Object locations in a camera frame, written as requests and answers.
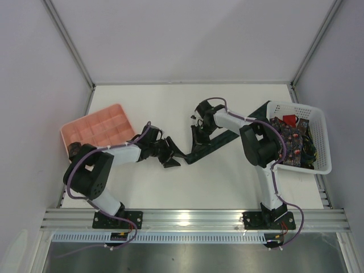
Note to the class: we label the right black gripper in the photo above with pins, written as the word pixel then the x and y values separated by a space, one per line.
pixel 199 132

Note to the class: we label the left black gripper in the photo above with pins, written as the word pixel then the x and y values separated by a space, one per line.
pixel 165 151

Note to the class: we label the dark green tie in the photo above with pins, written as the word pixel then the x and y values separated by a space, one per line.
pixel 216 142

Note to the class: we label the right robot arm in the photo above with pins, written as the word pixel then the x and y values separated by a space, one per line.
pixel 263 148

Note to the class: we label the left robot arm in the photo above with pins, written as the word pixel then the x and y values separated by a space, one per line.
pixel 88 172

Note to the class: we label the pink compartment tray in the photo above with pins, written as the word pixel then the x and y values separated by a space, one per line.
pixel 107 127

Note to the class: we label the floral navy tie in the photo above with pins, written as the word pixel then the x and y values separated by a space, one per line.
pixel 292 139

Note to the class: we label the red tie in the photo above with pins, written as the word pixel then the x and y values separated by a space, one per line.
pixel 290 120

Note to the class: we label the rolled dark brown tie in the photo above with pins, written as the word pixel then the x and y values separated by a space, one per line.
pixel 74 150

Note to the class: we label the brown patterned tie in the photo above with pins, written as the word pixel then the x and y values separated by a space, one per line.
pixel 303 127

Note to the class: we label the white plastic basket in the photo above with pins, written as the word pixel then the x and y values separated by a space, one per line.
pixel 317 127

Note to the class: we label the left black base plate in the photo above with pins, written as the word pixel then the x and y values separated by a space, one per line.
pixel 118 220

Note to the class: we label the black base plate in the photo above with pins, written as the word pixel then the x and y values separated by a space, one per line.
pixel 257 220
pixel 118 220

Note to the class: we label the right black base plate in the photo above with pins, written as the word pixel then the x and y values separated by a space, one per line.
pixel 257 220

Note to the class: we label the white slotted cable duct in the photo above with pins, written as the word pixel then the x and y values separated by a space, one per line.
pixel 159 237

